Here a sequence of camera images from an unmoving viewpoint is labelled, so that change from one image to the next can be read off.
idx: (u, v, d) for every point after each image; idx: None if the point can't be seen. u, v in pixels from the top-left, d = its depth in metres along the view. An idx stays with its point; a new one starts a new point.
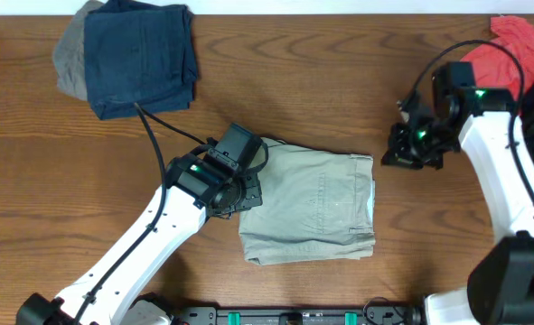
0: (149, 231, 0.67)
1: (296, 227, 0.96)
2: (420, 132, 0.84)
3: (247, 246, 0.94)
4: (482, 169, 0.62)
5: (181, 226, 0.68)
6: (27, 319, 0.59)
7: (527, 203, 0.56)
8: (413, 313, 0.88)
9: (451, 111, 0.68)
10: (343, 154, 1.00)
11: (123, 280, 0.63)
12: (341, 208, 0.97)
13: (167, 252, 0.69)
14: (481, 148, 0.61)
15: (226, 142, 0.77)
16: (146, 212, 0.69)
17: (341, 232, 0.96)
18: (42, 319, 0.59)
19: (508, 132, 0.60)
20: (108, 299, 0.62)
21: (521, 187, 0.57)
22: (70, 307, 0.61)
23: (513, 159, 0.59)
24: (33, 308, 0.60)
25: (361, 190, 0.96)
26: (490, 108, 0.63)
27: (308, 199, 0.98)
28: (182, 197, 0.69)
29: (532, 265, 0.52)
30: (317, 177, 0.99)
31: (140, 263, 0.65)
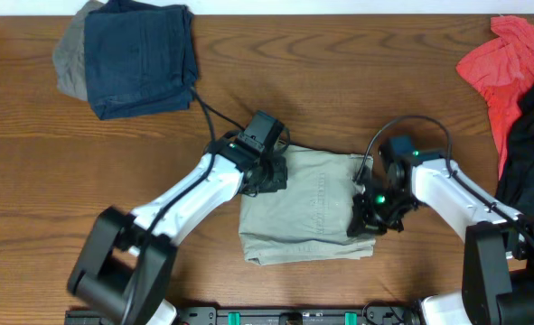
0: (202, 179, 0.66)
1: (297, 227, 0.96)
2: (380, 197, 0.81)
3: (247, 246, 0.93)
4: (439, 203, 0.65)
5: (229, 181, 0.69)
6: (104, 227, 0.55)
7: (479, 204, 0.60)
8: (412, 317, 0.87)
9: (398, 174, 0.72)
10: (343, 154, 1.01)
11: (187, 208, 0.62)
12: (341, 209, 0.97)
13: (211, 204, 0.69)
14: (431, 184, 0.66)
15: (253, 125, 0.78)
16: (197, 168, 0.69)
17: (340, 232, 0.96)
18: (121, 227, 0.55)
19: (444, 167, 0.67)
20: (175, 220, 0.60)
21: (469, 197, 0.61)
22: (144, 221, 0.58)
23: (457, 182, 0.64)
24: (111, 218, 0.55)
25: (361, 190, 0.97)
26: (427, 159, 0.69)
27: (308, 199, 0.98)
28: (224, 163, 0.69)
29: (500, 246, 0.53)
30: (318, 177, 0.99)
31: (199, 201, 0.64)
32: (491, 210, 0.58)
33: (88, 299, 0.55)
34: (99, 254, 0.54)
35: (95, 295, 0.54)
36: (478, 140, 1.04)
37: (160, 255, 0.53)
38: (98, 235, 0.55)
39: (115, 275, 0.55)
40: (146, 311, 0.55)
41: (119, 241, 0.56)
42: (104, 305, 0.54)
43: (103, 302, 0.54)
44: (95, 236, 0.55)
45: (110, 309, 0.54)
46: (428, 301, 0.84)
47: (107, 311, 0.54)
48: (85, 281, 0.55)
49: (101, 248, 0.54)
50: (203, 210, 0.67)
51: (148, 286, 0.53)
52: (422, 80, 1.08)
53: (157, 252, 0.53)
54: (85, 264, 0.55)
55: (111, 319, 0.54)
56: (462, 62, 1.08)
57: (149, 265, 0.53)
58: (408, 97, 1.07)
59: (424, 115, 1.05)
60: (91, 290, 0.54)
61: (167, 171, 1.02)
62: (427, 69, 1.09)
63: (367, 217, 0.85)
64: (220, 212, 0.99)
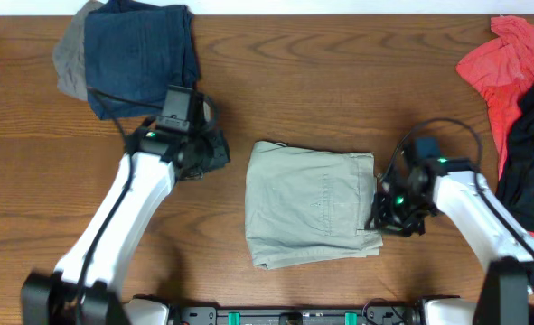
0: (126, 190, 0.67)
1: (304, 230, 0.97)
2: (398, 199, 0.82)
3: (255, 251, 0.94)
4: (460, 221, 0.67)
5: (151, 190, 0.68)
6: (33, 295, 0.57)
7: (504, 234, 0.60)
8: (413, 314, 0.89)
9: (420, 179, 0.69)
10: (344, 154, 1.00)
11: (113, 236, 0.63)
12: (346, 209, 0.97)
13: (147, 211, 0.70)
14: (454, 202, 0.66)
15: (171, 105, 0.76)
16: (118, 180, 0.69)
17: (346, 234, 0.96)
18: (50, 290, 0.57)
19: (473, 182, 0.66)
20: (108, 254, 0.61)
21: (496, 223, 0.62)
22: (71, 275, 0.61)
23: (484, 202, 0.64)
24: (35, 286, 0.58)
25: (365, 190, 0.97)
26: (454, 170, 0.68)
27: (312, 200, 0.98)
28: (147, 155, 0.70)
29: (525, 286, 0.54)
30: (321, 179, 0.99)
31: (128, 218, 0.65)
32: (519, 245, 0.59)
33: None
34: (42, 318, 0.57)
35: None
36: (478, 140, 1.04)
37: (99, 303, 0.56)
38: (31, 303, 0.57)
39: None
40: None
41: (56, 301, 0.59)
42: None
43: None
44: (29, 308, 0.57)
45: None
46: (432, 304, 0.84)
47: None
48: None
49: (40, 315, 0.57)
50: (139, 222, 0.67)
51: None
52: (423, 80, 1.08)
53: (94, 301, 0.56)
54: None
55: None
56: (462, 62, 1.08)
57: (92, 317, 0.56)
58: (408, 97, 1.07)
59: (423, 115, 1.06)
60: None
61: None
62: (427, 69, 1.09)
63: (384, 215, 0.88)
64: (220, 212, 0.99)
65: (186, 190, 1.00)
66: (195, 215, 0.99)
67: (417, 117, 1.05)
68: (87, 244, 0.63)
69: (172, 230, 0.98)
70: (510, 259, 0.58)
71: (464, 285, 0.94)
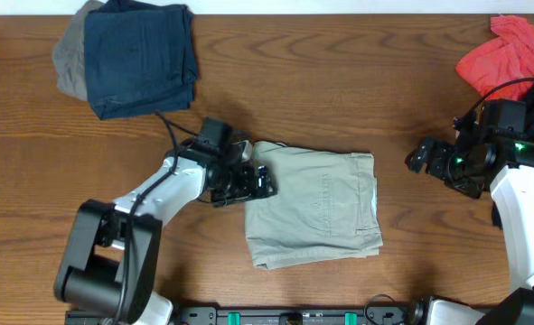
0: (171, 173, 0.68)
1: (304, 230, 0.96)
2: (458, 158, 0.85)
3: (254, 252, 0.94)
4: (508, 219, 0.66)
5: (197, 171, 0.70)
6: (84, 220, 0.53)
7: None
8: (416, 308, 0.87)
9: (487, 158, 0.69)
10: (343, 154, 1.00)
11: (162, 193, 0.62)
12: (346, 209, 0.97)
13: (182, 201, 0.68)
14: (512, 199, 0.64)
15: (206, 129, 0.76)
16: (162, 168, 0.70)
17: (347, 234, 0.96)
18: (101, 218, 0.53)
19: None
20: (155, 203, 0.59)
21: None
22: (126, 207, 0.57)
23: None
24: (88, 210, 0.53)
25: (365, 190, 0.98)
26: (525, 164, 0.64)
27: (311, 200, 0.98)
28: (187, 162, 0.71)
29: None
30: (321, 179, 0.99)
31: (173, 188, 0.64)
32: None
33: (77, 300, 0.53)
34: (85, 246, 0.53)
35: (84, 292, 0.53)
36: None
37: (146, 233, 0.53)
38: (79, 231, 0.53)
39: (101, 270, 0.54)
40: (141, 296, 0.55)
41: (100, 236, 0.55)
42: (97, 298, 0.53)
43: (96, 297, 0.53)
44: (75, 235, 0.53)
45: (103, 302, 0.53)
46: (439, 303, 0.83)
47: (99, 304, 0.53)
48: (71, 282, 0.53)
49: (85, 244, 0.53)
50: (177, 204, 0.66)
51: (138, 267, 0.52)
52: (423, 80, 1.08)
53: (143, 229, 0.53)
54: (70, 264, 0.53)
55: (107, 311, 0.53)
56: (462, 62, 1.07)
57: (136, 246, 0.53)
58: (408, 97, 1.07)
59: (424, 115, 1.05)
60: (79, 288, 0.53)
61: None
62: (427, 69, 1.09)
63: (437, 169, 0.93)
64: (220, 212, 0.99)
65: None
66: (195, 215, 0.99)
67: (417, 117, 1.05)
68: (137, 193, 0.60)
69: (172, 229, 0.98)
70: None
71: (464, 285, 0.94)
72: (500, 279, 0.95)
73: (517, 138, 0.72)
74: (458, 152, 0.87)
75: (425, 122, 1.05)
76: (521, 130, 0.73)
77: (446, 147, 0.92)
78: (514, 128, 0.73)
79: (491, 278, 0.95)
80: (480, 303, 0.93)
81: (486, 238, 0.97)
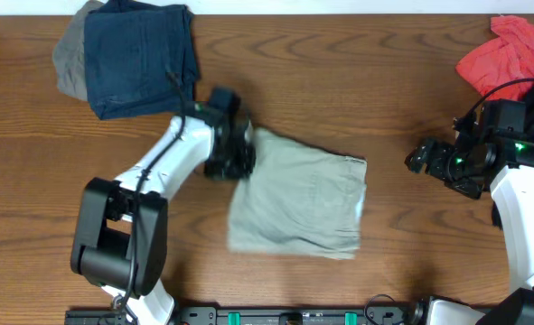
0: (177, 139, 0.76)
1: (284, 224, 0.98)
2: (458, 158, 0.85)
3: (233, 234, 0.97)
4: (508, 219, 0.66)
5: (201, 138, 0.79)
6: (91, 198, 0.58)
7: None
8: (416, 308, 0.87)
9: (487, 158, 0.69)
10: (339, 156, 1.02)
11: (165, 165, 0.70)
12: (330, 209, 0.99)
13: (189, 163, 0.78)
14: (512, 199, 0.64)
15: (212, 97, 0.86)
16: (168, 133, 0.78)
17: (324, 232, 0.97)
18: (107, 195, 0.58)
19: None
20: (160, 178, 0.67)
21: None
22: (130, 184, 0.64)
23: None
24: (95, 189, 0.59)
25: (351, 193, 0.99)
26: (525, 164, 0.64)
27: (296, 194, 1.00)
28: (194, 123, 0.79)
29: None
30: (310, 173, 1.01)
31: (176, 157, 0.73)
32: None
33: (92, 269, 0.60)
34: (95, 221, 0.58)
35: (100, 264, 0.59)
36: None
37: (151, 210, 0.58)
38: (88, 207, 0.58)
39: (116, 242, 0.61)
40: (153, 267, 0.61)
41: (111, 209, 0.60)
42: (110, 267, 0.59)
43: (110, 268, 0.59)
44: (86, 210, 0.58)
45: (117, 273, 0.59)
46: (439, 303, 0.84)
47: (111, 274, 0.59)
48: (88, 255, 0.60)
49: (96, 218, 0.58)
50: (184, 168, 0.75)
51: (148, 242, 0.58)
52: (423, 80, 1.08)
53: (149, 208, 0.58)
54: (83, 237, 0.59)
55: (118, 282, 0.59)
56: (462, 62, 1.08)
57: (144, 223, 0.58)
58: (409, 97, 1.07)
59: (424, 115, 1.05)
60: (96, 256, 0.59)
61: None
62: (427, 68, 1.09)
63: (437, 169, 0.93)
64: (221, 212, 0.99)
65: (187, 190, 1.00)
66: (195, 215, 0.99)
67: (417, 117, 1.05)
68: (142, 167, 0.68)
69: (172, 229, 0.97)
70: None
71: (464, 285, 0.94)
72: (499, 279, 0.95)
73: (518, 139, 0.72)
74: (458, 152, 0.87)
75: (425, 122, 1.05)
76: (521, 130, 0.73)
77: (445, 147, 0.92)
78: (514, 128, 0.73)
79: (491, 278, 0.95)
80: (480, 303, 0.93)
81: (485, 238, 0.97)
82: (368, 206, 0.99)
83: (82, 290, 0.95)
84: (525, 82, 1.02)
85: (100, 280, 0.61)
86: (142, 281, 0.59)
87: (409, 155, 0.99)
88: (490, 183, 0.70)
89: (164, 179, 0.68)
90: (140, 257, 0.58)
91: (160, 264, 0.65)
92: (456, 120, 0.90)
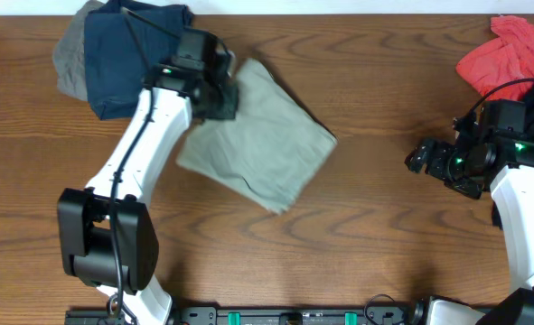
0: (148, 122, 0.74)
1: (235, 164, 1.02)
2: (458, 159, 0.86)
3: (189, 147, 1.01)
4: (508, 220, 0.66)
5: (173, 115, 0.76)
6: (67, 211, 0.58)
7: None
8: (416, 308, 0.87)
9: (487, 158, 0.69)
10: (315, 124, 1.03)
11: (139, 160, 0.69)
12: (281, 165, 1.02)
13: (166, 143, 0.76)
14: (512, 199, 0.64)
15: (186, 45, 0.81)
16: (139, 112, 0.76)
17: (266, 183, 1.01)
18: (82, 207, 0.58)
19: None
20: (135, 178, 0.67)
21: None
22: (103, 191, 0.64)
23: None
24: (69, 202, 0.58)
25: (309, 162, 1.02)
26: (525, 164, 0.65)
27: (259, 142, 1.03)
28: (164, 94, 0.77)
29: None
30: (280, 127, 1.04)
31: (151, 143, 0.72)
32: None
33: (85, 273, 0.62)
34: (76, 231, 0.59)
35: (89, 266, 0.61)
36: None
37: (132, 217, 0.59)
38: (66, 219, 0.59)
39: (102, 243, 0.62)
40: (145, 264, 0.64)
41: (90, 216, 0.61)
42: (101, 272, 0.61)
43: (99, 270, 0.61)
44: (64, 223, 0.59)
45: (106, 274, 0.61)
46: (439, 303, 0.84)
47: (105, 278, 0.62)
48: (78, 259, 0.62)
49: (76, 228, 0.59)
50: (162, 149, 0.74)
51: (133, 246, 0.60)
52: (423, 80, 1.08)
53: (127, 215, 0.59)
54: (70, 247, 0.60)
55: (112, 283, 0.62)
56: (462, 62, 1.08)
57: (126, 227, 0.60)
58: (409, 97, 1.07)
59: (424, 115, 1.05)
60: (86, 263, 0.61)
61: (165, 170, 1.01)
62: (427, 69, 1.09)
63: (437, 169, 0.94)
64: (220, 212, 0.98)
65: (187, 190, 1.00)
66: (194, 215, 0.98)
67: (418, 117, 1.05)
68: (114, 166, 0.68)
69: (171, 229, 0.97)
70: None
71: (464, 285, 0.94)
72: (499, 279, 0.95)
73: (518, 138, 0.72)
74: (458, 153, 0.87)
75: (425, 122, 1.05)
76: (521, 129, 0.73)
77: (445, 147, 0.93)
78: (514, 128, 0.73)
79: (491, 278, 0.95)
80: (480, 304, 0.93)
81: (485, 239, 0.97)
82: (368, 205, 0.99)
83: (82, 290, 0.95)
84: (525, 82, 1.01)
85: (96, 283, 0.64)
86: (135, 281, 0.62)
87: (408, 155, 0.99)
88: (490, 183, 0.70)
89: (141, 176, 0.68)
90: (128, 260, 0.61)
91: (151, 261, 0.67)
92: (455, 120, 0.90)
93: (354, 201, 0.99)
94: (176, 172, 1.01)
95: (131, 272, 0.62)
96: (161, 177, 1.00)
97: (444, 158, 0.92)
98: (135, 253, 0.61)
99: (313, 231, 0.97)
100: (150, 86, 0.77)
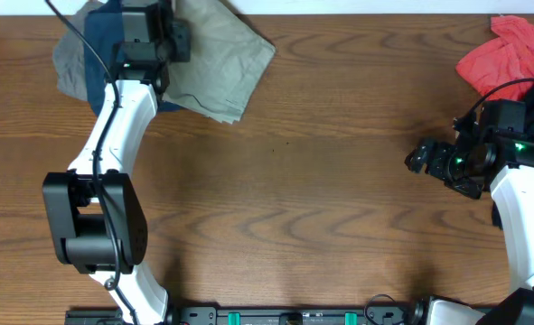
0: (117, 106, 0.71)
1: (184, 80, 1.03)
2: (458, 158, 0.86)
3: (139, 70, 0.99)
4: (508, 219, 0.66)
5: (139, 97, 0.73)
6: (52, 193, 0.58)
7: None
8: (416, 308, 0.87)
9: (487, 158, 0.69)
10: (254, 37, 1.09)
11: (115, 137, 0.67)
12: (228, 80, 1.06)
13: (139, 125, 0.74)
14: (512, 200, 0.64)
15: (128, 27, 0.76)
16: (106, 102, 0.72)
17: (215, 97, 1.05)
18: (68, 186, 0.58)
19: None
20: (113, 154, 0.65)
21: None
22: (86, 171, 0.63)
23: None
24: (52, 183, 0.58)
25: (251, 75, 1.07)
26: (525, 164, 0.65)
27: (205, 57, 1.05)
28: (129, 85, 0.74)
29: None
30: (224, 42, 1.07)
31: (124, 123, 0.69)
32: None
33: (79, 257, 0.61)
34: (64, 212, 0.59)
35: (83, 251, 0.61)
36: None
37: (117, 186, 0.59)
38: (53, 201, 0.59)
39: (93, 226, 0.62)
40: (137, 238, 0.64)
41: (76, 198, 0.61)
42: (96, 251, 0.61)
43: (94, 251, 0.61)
44: (51, 205, 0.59)
45: (99, 254, 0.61)
46: (439, 303, 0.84)
47: (99, 255, 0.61)
48: (69, 245, 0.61)
49: (64, 209, 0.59)
50: (136, 129, 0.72)
51: (124, 217, 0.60)
52: (423, 80, 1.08)
53: (112, 185, 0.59)
54: (60, 231, 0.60)
55: (107, 260, 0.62)
56: (462, 62, 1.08)
57: (114, 199, 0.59)
58: (409, 97, 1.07)
59: (424, 116, 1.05)
60: (79, 245, 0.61)
61: (166, 169, 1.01)
62: (427, 69, 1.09)
63: (438, 169, 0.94)
64: (220, 212, 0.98)
65: (187, 189, 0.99)
66: (195, 215, 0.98)
67: (418, 117, 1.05)
68: (91, 148, 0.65)
69: (171, 229, 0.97)
70: None
71: (464, 285, 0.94)
72: (499, 279, 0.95)
73: (519, 138, 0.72)
74: (458, 153, 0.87)
75: (425, 122, 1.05)
76: (521, 129, 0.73)
77: (445, 147, 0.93)
78: (513, 128, 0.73)
79: (491, 278, 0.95)
80: (480, 304, 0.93)
81: (485, 239, 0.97)
82: (368, 205, 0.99)
83: (81, 290, 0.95)
84: (525, 82, 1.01)
85: (88, 267, 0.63)
86: (129, 253, 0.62)
87: (408, 155, 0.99)
88: (490, 183, 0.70)
89: (119, 153, 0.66)
90: (121, 233, 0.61)
91: (143, 235, 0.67)
92: (455, 121, 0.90)
93: (354, 201, 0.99)
94: (177, 171, 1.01)
95: (125, 245, 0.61)
96: (162, 176, 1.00)
97: (444, 158, 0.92)
98: (127, 223, 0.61)
99: (313, 231, 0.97)
100: (113, 79, 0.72)
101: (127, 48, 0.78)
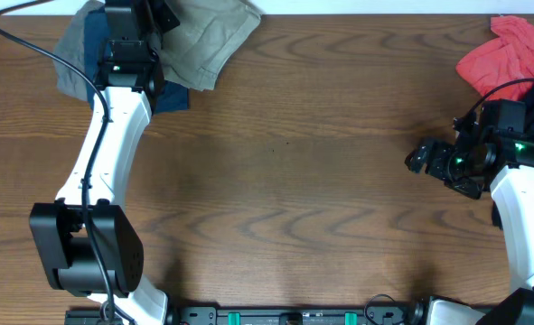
0: (107, 122, 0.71)
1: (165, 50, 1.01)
2: (459, 158, 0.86)
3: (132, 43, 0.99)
4: (508, 220, 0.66)
5: (130, 111, 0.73)
6: (41, 226, 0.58)
7: None
8: (416, 308, 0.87)
9: (487, 158, 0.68)
10: (238, 4, 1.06)
11: (105, 162, 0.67)
12: (208, 51, 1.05)
13: (132, 139, 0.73)
14: (513, 200, 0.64)
15: (118, 23, 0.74)
16: (97, 115, 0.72)
17: (192, 67, 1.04)
18: (56, 218, 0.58)
19: None
20: (103, 181, 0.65)
21: None
22: (75, 200, 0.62)
23: None
24: (39, 217, 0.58)
25: (231, 44, 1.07)
26: (525, 164, 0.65)
27: (188, 25, 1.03)
28: (120, 93, 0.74)
29: None
30: (208, 11, 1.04)
31: (114, 143, 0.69)
32: None
33: (73, 283, 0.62)
34: (53, 244, 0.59)
35: (76, 278, 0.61)
36: None
37: (107, 220, 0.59)
38: (42, 234, 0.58)
39: (86, 251, 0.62)
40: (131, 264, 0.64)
41: (66, 226, 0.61)
42: (89, 279, 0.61)
43: (87, 279, 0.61)
44: (40, 237, 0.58)
45: (92, 283, 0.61)
46: (439, 303, 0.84)
47: (92, 283, 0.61)
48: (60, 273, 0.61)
49: (53, 241, 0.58)
50: (128, 146, 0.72)
51: (115, 247, 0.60)
52: (423, 80, 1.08)
53: (103, 219, 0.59)
54: (51, 262, 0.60)
55: (101, 288, 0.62)
56: (462, 62, 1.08)
57: (105, 233, 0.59)
58: (409, 97, 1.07)
59: (425, 116, 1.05)
60: (72, 273, 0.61)
61: (166, 169, 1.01)
62: (427, 69, 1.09)
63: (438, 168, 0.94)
64: (220, 212, 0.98)
65: (186, 189, 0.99)
66: (195, 215, 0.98)
67: (418, 118, 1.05)
68: (80, 172, 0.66)
69: (171, 229, 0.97)
70: None
71: (464, 285, 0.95)
72: (499, 279, 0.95)
73: (517, 138, 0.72)
74: (458, 153, 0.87)
75: (425, 122, 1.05)
76: (521, 130, 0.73)
77: (445, 147, 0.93)
78: (514, 128, 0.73)
79: (491, 278, 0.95)
80: (480, 304, 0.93)
81: (485, 239, 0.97)
82: (369, 205, 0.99)
83: None
84: (525, 82, 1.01)
85: (84, 292, 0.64)
86: (123, 281, 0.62)
87: (408, 156, 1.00)
88: (490, 183, 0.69)
89: (110, 177, 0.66)
90: (114, 264, 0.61)
91: (138, 258, 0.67)
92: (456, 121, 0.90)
93: (355, 201, 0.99)
94: (176, 172, 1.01)
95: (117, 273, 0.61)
96: (161, 177, 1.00)
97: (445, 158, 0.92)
98: (119, 255, 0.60)
99: (313, 231, 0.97)
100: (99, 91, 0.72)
101: (117, 48, 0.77)
